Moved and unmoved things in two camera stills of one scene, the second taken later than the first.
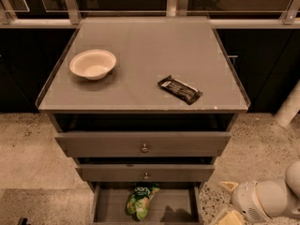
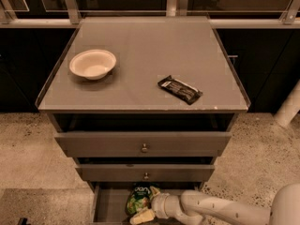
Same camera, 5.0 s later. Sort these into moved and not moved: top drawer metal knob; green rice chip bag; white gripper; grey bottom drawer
Moved: white gripper
Not moved: green rice chip bag; grey bottom drawer; top drawer metal knob
